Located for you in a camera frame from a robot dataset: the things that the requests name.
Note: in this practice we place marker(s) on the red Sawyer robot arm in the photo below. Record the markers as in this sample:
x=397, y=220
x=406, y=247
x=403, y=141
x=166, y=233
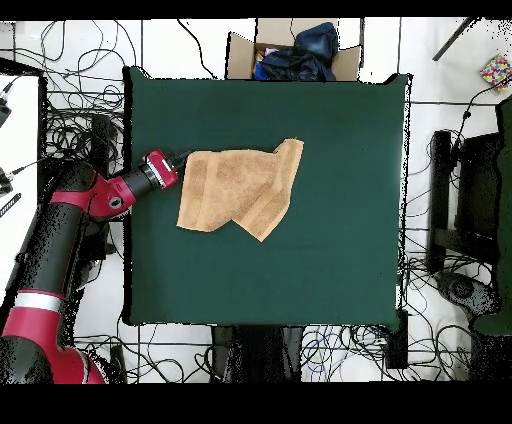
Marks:
x=48, y=248

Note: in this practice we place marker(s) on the grey metal bar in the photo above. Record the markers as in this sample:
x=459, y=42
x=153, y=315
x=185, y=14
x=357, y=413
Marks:
x=452, y=40

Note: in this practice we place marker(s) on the black round stand base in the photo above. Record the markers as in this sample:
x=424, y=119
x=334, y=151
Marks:
x=460, y=288

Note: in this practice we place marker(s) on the multicoloured patterned box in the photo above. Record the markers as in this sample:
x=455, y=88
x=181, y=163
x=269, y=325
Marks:
x=496, y=72

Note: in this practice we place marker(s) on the dark green table cloth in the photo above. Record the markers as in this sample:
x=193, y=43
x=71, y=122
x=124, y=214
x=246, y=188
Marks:
x=504, y=240
x=340, y=260

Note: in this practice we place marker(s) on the dark blue laundry pile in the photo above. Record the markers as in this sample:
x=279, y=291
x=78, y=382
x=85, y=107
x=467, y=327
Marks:
x=308, y=56

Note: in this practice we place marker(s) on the tan terry towel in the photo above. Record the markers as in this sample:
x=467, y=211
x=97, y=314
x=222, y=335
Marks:
x=232, y=188

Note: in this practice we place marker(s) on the black device on desk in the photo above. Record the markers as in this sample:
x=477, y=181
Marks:
x=3, y=112

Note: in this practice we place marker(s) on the white desk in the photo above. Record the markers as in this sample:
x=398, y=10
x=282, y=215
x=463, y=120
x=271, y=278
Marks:
x=18, y=140

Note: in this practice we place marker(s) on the brown cardboard box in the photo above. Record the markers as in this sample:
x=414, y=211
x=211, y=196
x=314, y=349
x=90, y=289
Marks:
x=240, y=56

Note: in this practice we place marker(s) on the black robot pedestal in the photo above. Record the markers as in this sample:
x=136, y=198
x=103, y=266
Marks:
x=256, y=352

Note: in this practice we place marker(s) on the black rectangular block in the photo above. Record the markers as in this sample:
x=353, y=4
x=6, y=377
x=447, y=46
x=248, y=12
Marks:
x=396, y=340

